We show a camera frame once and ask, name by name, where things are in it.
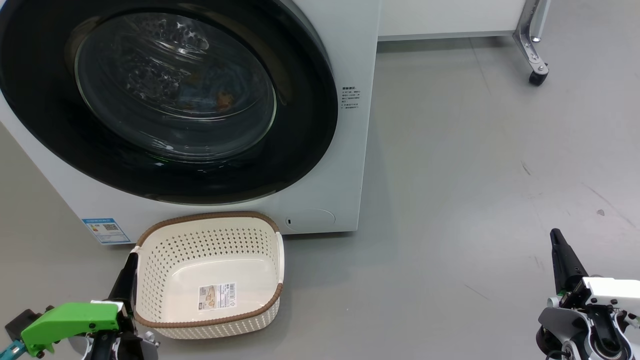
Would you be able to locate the perforated steel washer drum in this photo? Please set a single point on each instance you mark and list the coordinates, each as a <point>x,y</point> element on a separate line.
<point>150,60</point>

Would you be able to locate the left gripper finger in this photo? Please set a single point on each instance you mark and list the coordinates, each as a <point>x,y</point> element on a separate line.
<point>127,285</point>

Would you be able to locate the white band right gripper body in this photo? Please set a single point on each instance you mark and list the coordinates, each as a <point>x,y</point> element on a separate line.
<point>615,292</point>

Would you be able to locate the blue energy label sticker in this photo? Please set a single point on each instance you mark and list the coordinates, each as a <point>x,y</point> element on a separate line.
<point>106,231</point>

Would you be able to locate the white partition panel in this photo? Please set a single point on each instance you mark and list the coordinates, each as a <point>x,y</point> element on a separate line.
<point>450,17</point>

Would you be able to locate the round black glass washer door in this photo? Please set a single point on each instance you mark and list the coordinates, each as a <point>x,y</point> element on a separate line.
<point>300,125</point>

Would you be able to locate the basket barcode sticker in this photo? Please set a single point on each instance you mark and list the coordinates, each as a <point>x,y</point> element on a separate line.
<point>217,296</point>

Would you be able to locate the white front-load washing machine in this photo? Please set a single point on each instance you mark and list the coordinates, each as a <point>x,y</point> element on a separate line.
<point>320,200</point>

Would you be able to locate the white perforated basket brown rim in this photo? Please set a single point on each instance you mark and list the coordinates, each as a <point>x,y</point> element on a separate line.
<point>200,250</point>

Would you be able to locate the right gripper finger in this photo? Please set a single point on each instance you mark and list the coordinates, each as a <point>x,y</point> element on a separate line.
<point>565,265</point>

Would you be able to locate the teal left camera connector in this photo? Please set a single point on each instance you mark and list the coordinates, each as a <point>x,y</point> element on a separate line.
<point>9,351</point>

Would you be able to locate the green band left gripper body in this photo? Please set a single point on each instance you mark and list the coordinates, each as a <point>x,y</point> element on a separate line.
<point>70,320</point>

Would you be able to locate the metal leg with caster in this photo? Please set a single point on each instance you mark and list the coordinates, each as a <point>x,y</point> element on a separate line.
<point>531,45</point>

